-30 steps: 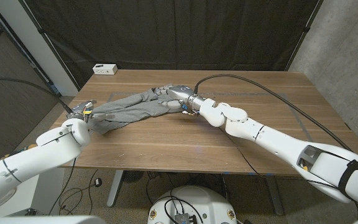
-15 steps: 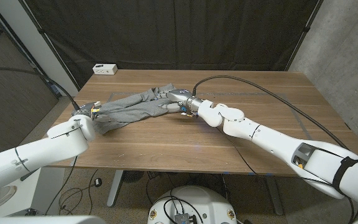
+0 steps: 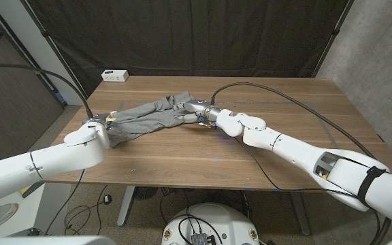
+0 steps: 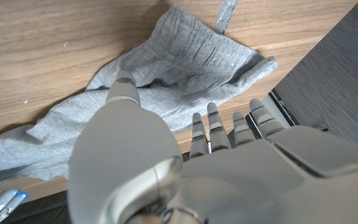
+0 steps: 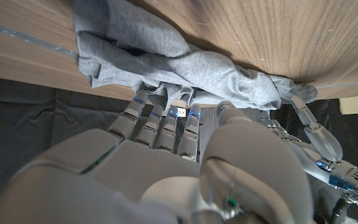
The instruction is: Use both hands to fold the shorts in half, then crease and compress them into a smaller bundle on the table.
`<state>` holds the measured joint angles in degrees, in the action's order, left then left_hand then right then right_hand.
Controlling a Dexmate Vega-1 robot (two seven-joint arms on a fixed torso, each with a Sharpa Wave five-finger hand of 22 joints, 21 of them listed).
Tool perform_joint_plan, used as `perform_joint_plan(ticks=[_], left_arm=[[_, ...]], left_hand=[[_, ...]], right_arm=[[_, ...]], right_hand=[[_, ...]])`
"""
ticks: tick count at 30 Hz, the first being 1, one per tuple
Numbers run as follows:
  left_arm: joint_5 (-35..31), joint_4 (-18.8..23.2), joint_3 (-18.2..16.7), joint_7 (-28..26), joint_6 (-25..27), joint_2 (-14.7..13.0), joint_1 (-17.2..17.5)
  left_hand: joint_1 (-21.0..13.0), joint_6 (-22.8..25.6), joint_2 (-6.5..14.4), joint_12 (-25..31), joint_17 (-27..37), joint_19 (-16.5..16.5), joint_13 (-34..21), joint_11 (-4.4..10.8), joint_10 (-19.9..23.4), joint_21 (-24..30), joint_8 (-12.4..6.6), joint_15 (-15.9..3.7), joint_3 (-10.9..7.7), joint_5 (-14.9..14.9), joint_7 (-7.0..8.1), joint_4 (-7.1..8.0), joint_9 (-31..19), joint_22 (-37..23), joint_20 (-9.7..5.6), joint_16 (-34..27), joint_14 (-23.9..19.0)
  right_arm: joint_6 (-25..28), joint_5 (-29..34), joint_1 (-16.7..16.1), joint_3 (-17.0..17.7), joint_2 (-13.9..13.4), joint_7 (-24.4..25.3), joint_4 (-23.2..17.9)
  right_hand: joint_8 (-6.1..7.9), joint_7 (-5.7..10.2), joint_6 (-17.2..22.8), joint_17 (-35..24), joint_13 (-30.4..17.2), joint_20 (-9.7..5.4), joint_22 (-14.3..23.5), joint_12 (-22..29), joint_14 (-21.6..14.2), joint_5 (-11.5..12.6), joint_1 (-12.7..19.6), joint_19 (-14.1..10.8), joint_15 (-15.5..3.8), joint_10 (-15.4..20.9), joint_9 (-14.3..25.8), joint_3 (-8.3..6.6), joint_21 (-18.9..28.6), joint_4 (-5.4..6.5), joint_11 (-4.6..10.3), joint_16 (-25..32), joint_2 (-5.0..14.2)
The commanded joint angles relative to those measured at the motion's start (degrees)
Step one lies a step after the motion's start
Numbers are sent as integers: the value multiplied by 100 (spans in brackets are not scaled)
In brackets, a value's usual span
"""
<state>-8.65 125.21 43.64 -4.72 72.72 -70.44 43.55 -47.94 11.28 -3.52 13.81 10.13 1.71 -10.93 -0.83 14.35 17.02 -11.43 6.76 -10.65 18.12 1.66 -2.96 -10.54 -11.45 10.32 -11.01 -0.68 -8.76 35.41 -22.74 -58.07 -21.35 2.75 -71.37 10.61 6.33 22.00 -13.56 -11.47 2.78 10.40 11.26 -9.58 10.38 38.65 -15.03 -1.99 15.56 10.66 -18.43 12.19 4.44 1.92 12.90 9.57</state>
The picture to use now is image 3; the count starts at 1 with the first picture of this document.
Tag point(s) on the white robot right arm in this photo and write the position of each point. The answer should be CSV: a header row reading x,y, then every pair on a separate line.
x,y
301,153

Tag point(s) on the white table leg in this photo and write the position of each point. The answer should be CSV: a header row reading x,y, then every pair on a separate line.
x,y
126,207

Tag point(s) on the black backdrop stand pole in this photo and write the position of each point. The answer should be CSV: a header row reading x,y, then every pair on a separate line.
x,y
333,32
48,39

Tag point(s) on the white floor platform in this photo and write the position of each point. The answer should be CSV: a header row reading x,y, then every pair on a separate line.
x,y
29,212

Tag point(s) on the brown wooden door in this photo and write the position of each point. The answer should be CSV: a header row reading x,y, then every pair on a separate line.
x,y
12,102

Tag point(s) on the grey cotton shorts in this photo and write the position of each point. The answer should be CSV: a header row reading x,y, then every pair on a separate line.
x,y
141,117

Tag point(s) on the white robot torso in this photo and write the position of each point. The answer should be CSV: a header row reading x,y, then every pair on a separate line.
x,y
223,214

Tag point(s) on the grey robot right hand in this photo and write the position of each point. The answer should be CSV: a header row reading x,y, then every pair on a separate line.
x,y
201,109

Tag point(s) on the white power strip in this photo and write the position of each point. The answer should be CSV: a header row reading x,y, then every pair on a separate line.
x,y
115,76

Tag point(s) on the white door frame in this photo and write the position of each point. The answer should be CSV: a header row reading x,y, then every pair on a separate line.
x,y
44,58

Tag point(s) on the dark table leg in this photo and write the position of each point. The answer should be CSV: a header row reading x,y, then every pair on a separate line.
x,y
299,214

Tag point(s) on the black backdrop curtain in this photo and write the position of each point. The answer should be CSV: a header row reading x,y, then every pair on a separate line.
x,y
182,34

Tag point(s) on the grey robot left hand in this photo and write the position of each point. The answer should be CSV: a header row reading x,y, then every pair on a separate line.
x,y
95,120

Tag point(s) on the black round fan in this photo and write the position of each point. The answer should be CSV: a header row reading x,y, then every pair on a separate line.
x,y
145,192

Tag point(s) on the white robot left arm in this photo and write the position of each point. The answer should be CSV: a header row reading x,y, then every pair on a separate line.
x,y
46,163

